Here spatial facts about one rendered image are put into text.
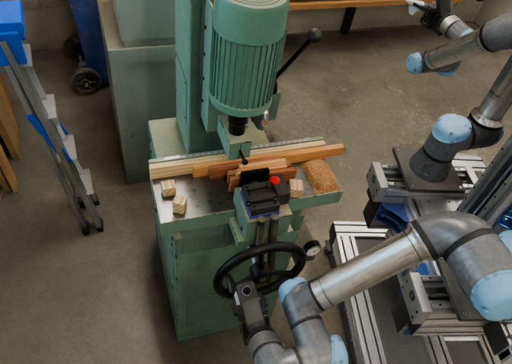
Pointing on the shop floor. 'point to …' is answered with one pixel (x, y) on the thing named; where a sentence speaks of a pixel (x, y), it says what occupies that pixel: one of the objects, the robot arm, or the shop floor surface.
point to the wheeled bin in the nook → (85, 38)
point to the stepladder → (44, 114)
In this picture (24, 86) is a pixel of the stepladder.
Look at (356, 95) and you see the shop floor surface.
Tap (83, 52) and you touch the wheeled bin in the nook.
